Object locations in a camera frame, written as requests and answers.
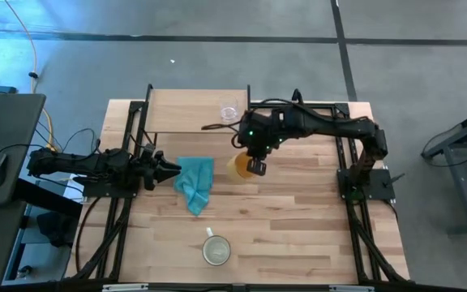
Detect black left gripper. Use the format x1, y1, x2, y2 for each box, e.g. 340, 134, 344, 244
131, 145, 182, 191

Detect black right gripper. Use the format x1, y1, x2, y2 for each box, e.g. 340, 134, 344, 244
238, 110, 284, 177

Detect orange mug with white handle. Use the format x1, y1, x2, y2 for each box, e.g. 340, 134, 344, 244
225, 152, 257, 184

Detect small clear glass cup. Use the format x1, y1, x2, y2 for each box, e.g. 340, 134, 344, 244
218, 94, 241, 124

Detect metal mug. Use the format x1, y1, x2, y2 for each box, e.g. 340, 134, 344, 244
201, 226, 233, 268

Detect wooden shelf board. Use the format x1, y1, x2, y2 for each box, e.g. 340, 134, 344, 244
144, 88, 249, 135

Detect teal cloth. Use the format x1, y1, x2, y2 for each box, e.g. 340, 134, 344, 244
173, 156, 216, 217

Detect black bag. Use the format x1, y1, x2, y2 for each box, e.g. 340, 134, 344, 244
36, 210, 77, 249

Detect dark grey desk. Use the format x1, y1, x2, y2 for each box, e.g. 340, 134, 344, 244
0, 92, 47, 289

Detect grey metal table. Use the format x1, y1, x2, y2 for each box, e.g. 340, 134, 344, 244
420, 102, 467, 237

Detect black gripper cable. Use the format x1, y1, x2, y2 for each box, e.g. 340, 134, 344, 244
200, 121, 243, 132

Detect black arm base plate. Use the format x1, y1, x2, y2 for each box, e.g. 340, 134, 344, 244
73, 176, 139, 200
336, 168, 406, 201

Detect black aluminium frame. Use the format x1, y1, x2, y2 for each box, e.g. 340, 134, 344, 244
71, 100, 150, 281
249, 101, 409, 283

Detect black cable bundle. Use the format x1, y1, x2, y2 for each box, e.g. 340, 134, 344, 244
345, 200, 405, 283
74, 196, 134, 281

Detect thin black cables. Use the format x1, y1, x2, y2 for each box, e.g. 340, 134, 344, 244
0, 127, 101, 157

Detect yellow cable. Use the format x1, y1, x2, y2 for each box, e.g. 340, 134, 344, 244
41, 107, 59, 155

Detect silver bracket plate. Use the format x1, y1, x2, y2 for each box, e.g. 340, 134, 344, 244
328, 285, 375, 292
101, 283, 150, 292

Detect orange floor cable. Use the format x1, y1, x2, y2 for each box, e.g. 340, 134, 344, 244
4, 0, 41, 95

